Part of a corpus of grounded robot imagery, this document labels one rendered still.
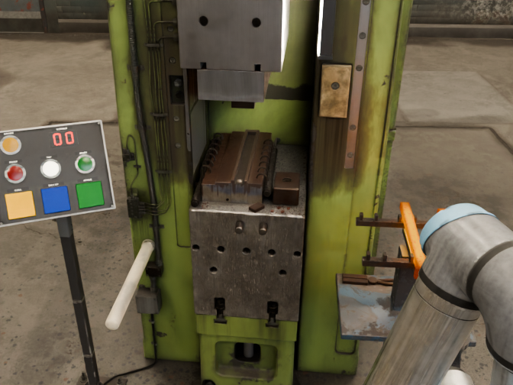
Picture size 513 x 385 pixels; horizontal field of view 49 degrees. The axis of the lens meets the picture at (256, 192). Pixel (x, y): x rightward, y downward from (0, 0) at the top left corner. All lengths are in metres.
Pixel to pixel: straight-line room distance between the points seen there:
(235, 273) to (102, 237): 1.60
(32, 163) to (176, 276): 0.78
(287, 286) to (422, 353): 1.07
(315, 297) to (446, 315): 1.37
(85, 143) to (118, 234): 1.68
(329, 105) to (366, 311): 0.66
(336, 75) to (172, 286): 1.08
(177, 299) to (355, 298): 0.80
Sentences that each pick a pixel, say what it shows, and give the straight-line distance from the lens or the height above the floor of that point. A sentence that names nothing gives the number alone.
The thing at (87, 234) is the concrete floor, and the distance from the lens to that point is 3.48.
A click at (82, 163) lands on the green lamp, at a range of 1.80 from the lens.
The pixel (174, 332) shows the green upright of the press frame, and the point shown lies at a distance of 2.48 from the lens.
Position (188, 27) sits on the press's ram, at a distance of 1.68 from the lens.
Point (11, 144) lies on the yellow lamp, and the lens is 1.81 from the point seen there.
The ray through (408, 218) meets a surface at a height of 0.95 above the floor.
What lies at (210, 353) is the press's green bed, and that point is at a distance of 2.24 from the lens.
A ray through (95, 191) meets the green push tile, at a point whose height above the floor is 1.02.
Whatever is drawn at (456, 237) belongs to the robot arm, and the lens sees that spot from 0.89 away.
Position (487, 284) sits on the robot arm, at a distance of 0.84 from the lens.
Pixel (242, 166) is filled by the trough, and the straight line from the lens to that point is 1.94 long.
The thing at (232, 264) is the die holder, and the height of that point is 0.70.
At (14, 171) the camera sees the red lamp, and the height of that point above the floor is 1.10.
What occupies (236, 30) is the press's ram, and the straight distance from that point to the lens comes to 1.65.
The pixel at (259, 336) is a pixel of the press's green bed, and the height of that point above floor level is 0.38.
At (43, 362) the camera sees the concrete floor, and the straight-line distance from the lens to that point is 2.73.
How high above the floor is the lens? 1.87
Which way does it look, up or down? 30 degrees down
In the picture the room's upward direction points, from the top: 1 degrees clockwise
